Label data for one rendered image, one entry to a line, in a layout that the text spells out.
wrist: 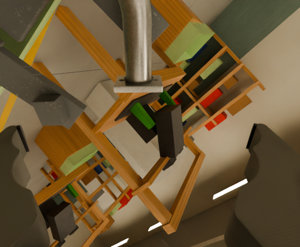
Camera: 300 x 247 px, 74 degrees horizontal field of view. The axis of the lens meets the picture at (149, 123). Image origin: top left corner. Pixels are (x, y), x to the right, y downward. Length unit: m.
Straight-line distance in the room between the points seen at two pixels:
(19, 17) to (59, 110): 0.11
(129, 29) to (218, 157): 6.76
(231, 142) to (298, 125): 1.77
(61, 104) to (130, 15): 0.14
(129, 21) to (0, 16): 0.16
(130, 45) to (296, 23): 6.09
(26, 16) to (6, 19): 0.02
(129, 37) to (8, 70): 0.16
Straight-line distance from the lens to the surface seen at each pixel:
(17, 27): 0.30
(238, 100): 5.74
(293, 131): 6.62
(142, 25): 0.21
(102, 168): 6.11
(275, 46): 6.18
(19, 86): 0.30
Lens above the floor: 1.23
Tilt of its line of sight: 3 degrees down
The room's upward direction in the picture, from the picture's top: 139 degrees clockwise
